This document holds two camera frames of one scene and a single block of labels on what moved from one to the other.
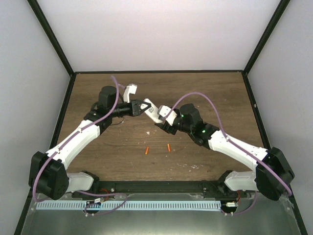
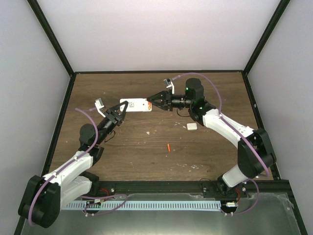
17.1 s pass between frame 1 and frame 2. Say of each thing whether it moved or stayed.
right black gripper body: moved
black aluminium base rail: stayed
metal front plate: stayed
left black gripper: moved
